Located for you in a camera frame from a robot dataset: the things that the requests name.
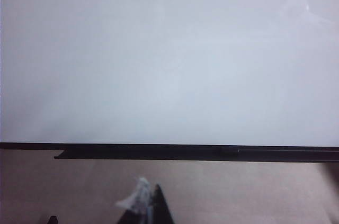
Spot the left gripper black right finger white tape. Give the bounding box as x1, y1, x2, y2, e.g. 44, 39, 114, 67
115, 176, 176, 224

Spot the white board with black frame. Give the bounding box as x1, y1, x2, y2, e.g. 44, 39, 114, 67
0, 0, 339, 153

